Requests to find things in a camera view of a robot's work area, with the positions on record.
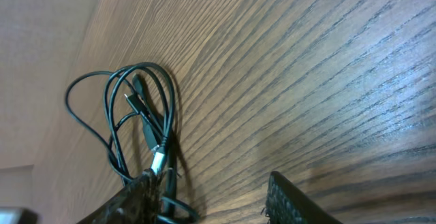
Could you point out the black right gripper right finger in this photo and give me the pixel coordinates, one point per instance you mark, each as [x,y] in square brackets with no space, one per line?
[287,204]

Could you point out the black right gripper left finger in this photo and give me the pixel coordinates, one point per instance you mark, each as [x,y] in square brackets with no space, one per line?
[136,203]

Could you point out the brown cardboard backdrop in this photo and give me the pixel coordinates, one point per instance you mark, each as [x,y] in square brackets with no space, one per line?
[40,39]

